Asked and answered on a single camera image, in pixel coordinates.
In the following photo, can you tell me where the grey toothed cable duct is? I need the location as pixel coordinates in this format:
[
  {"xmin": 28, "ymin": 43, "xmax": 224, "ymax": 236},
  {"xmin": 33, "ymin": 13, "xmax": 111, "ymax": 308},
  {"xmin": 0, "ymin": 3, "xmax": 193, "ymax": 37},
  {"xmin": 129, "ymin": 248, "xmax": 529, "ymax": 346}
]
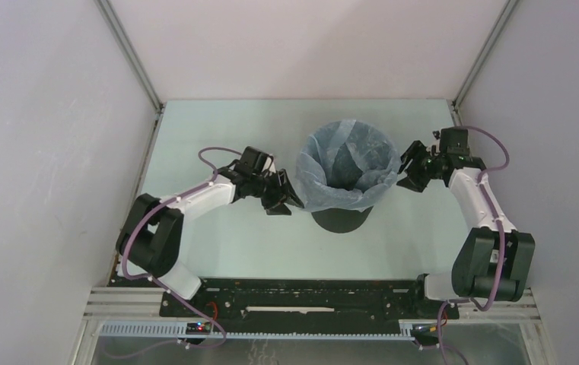
[{"xmin": 99, "ymin": 321, "xmax": 434, "ymax": 341}]

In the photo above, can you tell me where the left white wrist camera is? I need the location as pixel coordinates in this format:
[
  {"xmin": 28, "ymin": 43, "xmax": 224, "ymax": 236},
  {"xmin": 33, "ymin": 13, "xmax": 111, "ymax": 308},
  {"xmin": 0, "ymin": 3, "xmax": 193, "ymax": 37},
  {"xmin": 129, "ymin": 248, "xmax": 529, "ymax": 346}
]
[{"xmin": 264, "ymin": 155, "xmax": 276, "ymax": 173}]

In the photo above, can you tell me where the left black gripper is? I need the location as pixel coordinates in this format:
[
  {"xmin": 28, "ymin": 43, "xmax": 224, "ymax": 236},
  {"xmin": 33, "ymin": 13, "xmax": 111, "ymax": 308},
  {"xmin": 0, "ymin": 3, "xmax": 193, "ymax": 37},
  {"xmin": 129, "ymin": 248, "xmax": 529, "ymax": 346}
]
[{"xmin": 250, "ymin": 170, "xmax": 304, "ymax": 217}]

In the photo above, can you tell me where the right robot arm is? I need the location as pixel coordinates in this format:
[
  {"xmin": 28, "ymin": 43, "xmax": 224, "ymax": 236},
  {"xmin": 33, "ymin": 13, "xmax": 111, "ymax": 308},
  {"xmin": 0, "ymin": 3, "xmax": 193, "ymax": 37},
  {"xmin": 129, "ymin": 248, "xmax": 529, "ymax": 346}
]
[{"xmin": 397, "ymin": 127, "xmax": 536, "ymax": 318}]

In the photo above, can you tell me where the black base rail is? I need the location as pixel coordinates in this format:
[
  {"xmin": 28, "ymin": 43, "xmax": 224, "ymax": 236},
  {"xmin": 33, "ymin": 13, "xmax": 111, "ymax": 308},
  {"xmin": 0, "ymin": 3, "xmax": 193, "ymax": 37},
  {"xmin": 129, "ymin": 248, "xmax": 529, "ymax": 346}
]
[{"xmin": 110, "ymin": 275, "xmax": 512, "ymax": 336}]

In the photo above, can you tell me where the light blue plastic trash bag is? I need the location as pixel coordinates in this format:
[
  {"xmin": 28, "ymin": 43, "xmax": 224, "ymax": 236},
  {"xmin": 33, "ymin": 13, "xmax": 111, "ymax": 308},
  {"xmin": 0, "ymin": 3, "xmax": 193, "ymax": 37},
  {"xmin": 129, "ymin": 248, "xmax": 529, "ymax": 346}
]
[{"xmin": 294, "ymin": 119, "xmax": 402, "ymax": 214}]

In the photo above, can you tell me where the black cylindrical trash bin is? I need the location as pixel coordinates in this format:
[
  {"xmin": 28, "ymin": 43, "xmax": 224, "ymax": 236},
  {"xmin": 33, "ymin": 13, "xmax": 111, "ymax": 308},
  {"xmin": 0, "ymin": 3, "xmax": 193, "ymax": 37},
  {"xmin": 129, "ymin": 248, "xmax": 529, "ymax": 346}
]
[{"xmin": 310, "ymin": 125, "xmax": 386, "ymax": 234}]

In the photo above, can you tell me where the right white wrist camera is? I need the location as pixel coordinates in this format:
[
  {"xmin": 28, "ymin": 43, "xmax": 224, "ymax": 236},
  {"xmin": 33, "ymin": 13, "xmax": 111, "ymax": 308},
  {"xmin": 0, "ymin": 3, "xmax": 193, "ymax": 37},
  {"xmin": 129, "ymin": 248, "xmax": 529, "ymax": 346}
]
[{"xmin": 431, "ymin": 131, "xmax": 441, "ymax": 151}]

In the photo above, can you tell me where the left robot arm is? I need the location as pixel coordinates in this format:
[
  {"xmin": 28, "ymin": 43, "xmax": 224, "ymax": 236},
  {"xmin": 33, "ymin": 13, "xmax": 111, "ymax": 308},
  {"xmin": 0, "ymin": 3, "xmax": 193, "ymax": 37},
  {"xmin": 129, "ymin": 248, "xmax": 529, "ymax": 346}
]
[{"xmin": 116, "ymin": 146, "xmax": 304, "ymax": 317}]

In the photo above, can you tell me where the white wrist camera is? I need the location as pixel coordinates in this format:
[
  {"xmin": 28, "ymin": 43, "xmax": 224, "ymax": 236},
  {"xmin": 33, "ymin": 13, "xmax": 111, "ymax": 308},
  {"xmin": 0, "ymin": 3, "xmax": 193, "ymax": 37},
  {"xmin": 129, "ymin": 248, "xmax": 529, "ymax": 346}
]
[
  {"xmin": 431, "ymin": 131, "xmax": 441, "ymax": 151},
  {"xmin": 264, "ymin": 155, "xmax": 276, "ymax": 173}
]

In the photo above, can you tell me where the right aluminium corner post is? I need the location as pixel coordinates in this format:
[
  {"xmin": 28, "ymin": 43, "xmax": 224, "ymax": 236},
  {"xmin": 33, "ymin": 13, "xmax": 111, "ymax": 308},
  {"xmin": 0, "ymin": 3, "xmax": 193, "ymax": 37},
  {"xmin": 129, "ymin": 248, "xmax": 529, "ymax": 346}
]
[{"xmin": 452, "ymin": 0, "xmax": 521, "ymax": 112}]

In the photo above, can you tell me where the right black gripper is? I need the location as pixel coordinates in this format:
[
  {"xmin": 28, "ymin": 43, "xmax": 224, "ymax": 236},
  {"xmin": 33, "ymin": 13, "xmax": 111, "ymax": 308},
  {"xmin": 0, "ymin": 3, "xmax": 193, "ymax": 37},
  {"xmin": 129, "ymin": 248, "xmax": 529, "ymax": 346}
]
[{"xmin": 385, "ymin": 140, "xmax": 443, "ymax": 194}]

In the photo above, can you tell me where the small circuit board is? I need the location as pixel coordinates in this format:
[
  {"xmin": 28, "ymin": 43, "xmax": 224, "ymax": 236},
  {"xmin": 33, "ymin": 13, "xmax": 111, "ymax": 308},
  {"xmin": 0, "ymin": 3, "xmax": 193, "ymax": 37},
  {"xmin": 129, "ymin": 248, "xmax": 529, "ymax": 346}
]
[{"xmin": 185, "ymin": 322, "xmax": 212, "ymax": 335}]

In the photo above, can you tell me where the aluminium corner post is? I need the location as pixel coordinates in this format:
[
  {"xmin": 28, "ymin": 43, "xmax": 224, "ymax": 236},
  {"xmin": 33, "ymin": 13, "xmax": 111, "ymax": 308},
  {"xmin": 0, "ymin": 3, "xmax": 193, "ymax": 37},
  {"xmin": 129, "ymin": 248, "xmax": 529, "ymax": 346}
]
[
  {"xmin": 94, "ymin": 0, "xmax": 164, "ymax": 113},
  {"xmin": 452, "ymin": 0, "xmax": 521, "ymax": 112}
]

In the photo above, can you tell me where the left aluminium corner post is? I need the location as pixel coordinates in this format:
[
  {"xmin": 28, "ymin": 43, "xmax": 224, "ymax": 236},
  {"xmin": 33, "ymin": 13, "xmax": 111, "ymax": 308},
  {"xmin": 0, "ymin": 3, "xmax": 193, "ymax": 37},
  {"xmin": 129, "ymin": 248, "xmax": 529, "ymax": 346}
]
[{"xmin": 94, "ymin": 0, "xmax": 164, "ymax": 113}]

